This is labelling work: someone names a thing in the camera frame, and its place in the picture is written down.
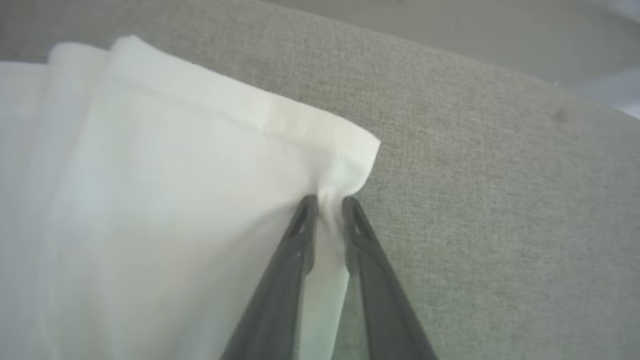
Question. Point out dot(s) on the white t-shirt garment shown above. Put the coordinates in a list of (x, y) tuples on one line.
[(175, 210)]

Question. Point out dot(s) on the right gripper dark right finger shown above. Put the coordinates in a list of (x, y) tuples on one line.
[(385, 300)]

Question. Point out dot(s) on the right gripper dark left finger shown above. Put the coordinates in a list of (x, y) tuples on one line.
[(280, 300)]

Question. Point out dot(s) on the grey fabric sofa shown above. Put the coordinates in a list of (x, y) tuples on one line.
[(500, 225)]

